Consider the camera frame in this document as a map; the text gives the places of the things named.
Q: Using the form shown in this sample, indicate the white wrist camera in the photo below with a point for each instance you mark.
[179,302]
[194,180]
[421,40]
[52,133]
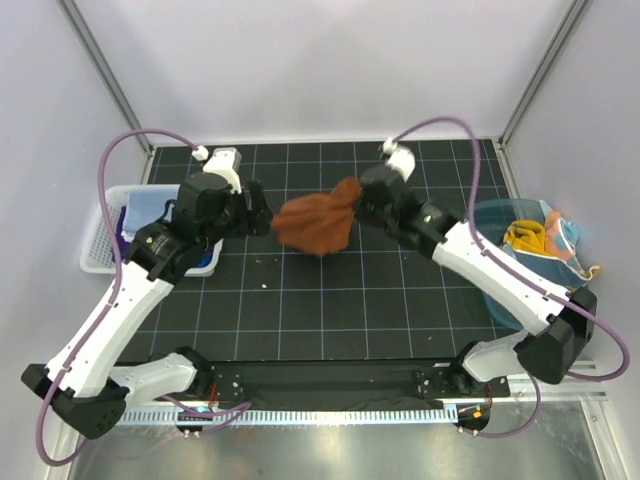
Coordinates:
[398,158]
[224,162]

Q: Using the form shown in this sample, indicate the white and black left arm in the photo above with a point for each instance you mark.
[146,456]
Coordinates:
[83,384]

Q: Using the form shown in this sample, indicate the purple folded towel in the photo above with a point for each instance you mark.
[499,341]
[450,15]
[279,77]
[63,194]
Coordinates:
[122,240]

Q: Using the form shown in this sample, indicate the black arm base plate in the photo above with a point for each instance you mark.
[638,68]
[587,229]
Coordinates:
[356,387]

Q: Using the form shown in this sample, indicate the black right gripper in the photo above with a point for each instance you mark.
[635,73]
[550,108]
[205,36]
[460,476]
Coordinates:
[361,210]

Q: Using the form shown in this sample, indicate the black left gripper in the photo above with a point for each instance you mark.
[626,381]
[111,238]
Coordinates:
[259,218]

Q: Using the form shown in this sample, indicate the white slotted cable duct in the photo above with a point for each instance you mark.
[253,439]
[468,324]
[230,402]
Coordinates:
[168,415]

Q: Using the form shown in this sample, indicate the white plastic basket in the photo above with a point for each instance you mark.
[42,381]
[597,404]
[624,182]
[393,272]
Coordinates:
[97,253]

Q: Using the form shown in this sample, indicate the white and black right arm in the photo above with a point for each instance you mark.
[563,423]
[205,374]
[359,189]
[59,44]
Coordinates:
[554,327]

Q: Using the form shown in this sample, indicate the brown towel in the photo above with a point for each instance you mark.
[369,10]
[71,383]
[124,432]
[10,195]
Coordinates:
[319,224]

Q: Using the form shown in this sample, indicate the aluminium frame rail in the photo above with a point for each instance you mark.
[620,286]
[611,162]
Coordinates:
[568,390]

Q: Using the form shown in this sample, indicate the light blue bear towel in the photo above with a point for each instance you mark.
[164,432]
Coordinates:
[144,206]

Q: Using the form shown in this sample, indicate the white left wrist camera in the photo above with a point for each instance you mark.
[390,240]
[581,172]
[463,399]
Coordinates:
[224,162]

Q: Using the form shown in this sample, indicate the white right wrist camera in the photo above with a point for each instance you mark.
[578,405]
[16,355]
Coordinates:
[398,158]

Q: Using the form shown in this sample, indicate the multicolour striped towel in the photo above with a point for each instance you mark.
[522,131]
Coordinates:
[545,242]

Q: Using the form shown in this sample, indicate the blue folded towel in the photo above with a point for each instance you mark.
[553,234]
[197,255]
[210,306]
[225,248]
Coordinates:
[208,260]

